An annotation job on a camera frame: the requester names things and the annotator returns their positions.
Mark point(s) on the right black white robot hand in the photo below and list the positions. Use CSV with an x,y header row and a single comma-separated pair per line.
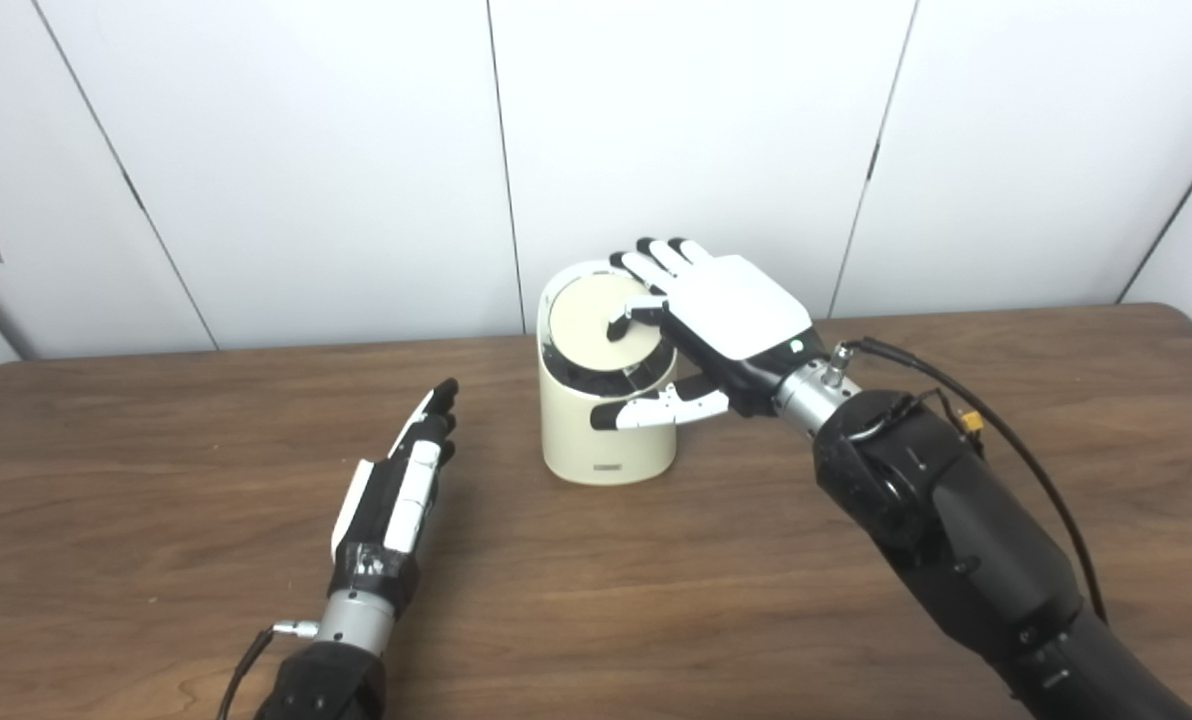
x,y
736,310

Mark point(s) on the cream round bin lid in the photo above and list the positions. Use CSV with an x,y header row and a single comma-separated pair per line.
x,y
586,320

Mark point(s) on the cream-colored bin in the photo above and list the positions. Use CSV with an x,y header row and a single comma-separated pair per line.
x,y
596,445

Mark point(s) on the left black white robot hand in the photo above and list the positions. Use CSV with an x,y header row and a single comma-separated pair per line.
x,y
406,500

